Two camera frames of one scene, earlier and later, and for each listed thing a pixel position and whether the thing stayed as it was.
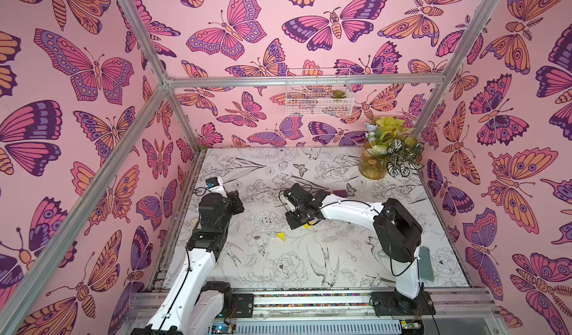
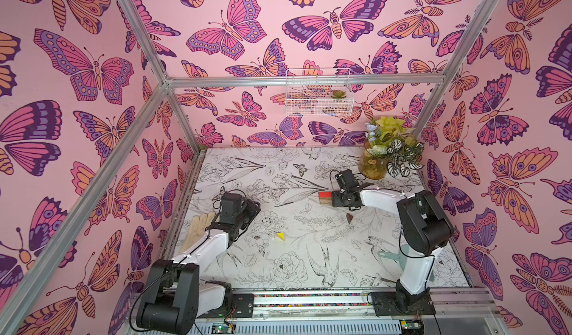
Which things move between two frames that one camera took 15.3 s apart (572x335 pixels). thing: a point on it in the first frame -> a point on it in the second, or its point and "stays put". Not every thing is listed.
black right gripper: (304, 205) -> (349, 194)
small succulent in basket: (338, 94) stays put
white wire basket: (319, 92) stays put
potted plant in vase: (389, 147) stays put
